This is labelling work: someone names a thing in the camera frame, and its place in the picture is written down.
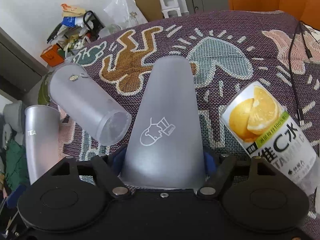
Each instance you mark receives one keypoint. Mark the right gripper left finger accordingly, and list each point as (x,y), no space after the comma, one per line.
(107,169)

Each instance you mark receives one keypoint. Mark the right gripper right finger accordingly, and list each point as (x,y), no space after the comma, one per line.
(218,169)

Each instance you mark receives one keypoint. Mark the frosted conical plastic cup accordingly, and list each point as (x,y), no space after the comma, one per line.
(165,148)

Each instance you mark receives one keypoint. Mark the tall frosted cup at edge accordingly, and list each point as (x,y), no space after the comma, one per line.
(41,139)

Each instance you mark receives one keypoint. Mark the frosted cup lying sideways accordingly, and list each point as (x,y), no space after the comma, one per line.
(90,106)

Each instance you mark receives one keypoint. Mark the lemon vitamin water bottle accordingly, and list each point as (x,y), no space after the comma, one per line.
(264,128)

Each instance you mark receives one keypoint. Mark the grey sofa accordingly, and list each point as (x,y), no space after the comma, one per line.
(14,171)

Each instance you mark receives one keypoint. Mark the patterned woven table cloth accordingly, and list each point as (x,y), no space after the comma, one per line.
(227,51)

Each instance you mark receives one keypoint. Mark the orange gift box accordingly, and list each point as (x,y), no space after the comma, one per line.
(51,56)

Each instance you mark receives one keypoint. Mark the cluttered black shelf rack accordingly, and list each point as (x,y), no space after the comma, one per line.
(78,28)

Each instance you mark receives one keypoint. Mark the clear plastic bag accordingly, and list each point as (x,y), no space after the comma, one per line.
(125,14)

